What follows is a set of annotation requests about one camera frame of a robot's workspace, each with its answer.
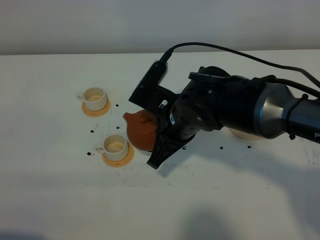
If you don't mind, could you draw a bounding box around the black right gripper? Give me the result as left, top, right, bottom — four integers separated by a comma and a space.
146, 95, 223, 170

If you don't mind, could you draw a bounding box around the brown clay teapot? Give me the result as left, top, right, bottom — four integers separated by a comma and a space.
123, 109, 157, 152

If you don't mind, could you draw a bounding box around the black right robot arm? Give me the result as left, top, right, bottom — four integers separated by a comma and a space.
130, 62, 320, 169

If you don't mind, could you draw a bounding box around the cream round teapot coaster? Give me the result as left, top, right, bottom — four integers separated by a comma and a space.
229, 128, 262, 141

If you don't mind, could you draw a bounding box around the near orange round coaster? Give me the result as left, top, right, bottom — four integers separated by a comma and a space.
102, 143, 135, 168

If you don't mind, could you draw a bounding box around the orange round coaster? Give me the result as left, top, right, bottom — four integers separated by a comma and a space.
81, 99, 111, 118
102, 143, 135, 168

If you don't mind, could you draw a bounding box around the near white teacup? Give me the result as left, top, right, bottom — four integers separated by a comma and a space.
95, 134, 129, 162

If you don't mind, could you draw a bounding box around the white teacup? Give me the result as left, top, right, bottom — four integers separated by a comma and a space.
95, 134, 129, 162
76, 87, 108, 111

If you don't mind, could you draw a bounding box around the far orange round coaster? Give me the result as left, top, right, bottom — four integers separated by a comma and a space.
81, 99, 111, 118

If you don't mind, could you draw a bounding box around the far white teacup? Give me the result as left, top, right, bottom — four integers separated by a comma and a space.
76, 87, 108, 111

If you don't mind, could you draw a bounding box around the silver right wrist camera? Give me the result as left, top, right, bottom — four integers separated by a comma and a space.
129, 60, 178, 117

